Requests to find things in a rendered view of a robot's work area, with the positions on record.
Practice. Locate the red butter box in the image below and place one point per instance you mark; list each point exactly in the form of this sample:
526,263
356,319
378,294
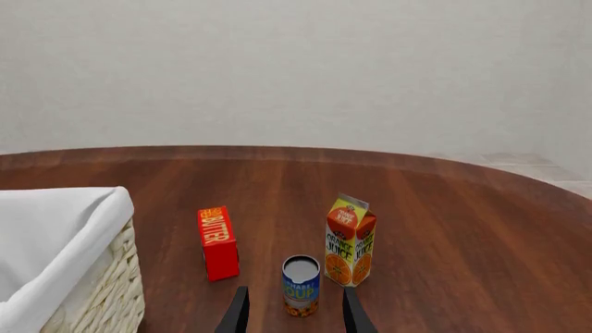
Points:
217,243

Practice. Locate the alphabet soup tin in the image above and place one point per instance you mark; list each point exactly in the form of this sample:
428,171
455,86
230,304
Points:
301,286

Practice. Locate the wicker basket with white liner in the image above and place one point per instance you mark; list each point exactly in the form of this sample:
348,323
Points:
60,256

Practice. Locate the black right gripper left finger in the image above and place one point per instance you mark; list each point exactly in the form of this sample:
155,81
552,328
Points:
237,314

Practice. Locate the orange juice carton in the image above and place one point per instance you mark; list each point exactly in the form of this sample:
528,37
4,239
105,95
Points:
349,243

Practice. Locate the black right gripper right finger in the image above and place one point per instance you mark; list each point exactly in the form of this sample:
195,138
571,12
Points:
355,315

